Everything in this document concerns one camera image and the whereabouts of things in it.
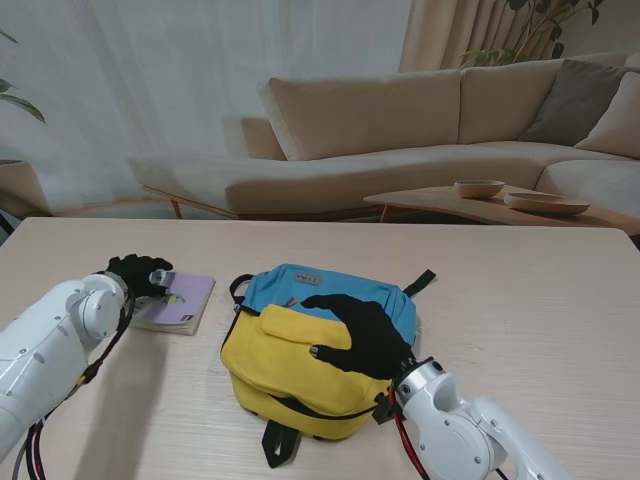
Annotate tall green leafy plant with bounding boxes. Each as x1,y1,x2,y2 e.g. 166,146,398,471
459,0,606,69

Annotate red black left arm cable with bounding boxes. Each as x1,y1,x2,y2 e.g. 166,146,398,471
12,294,137,480

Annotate purple cover book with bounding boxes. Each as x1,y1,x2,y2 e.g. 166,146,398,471
128,272,217,337

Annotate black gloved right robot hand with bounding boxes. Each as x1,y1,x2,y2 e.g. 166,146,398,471
298,293,419,381

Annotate beige pleated curtain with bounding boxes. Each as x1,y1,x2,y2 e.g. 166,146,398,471
398,0,640,74

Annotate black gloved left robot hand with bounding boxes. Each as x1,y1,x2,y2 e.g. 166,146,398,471
105,254,175,301

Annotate red black right arm cable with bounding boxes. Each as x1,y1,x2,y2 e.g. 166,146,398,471
392,387,434,480

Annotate wide shallow wooden bowl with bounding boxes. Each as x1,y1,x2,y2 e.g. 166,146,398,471
503,192,592,216

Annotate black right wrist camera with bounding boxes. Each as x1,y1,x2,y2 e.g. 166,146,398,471
372,392,401,427

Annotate white sheer curtain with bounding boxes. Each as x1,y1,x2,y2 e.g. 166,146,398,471
0,0,414,216

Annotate beige plant pot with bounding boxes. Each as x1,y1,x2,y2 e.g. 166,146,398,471
0,159,51,217

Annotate wooden coffee table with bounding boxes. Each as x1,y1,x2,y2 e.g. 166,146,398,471
363,183,640,236

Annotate red black arm cable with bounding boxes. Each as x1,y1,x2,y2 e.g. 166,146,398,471
12,294,137,480
392,387,434,480

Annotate small deep wooden bowl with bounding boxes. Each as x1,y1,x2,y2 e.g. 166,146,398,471
453,179,506,200

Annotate beige corner sofa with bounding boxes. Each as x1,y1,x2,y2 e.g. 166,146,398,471
128,52,640,221

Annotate blue and yellow school bag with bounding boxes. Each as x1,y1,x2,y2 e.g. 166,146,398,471
219,263,439,469

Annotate beige sofa cushion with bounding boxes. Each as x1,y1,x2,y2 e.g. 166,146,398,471
574,71,640,161

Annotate grey sofa cushion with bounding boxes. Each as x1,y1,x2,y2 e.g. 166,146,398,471
517,58,640,146

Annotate green plant with long leaves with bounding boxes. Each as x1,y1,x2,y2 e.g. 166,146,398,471
0,29,46,124

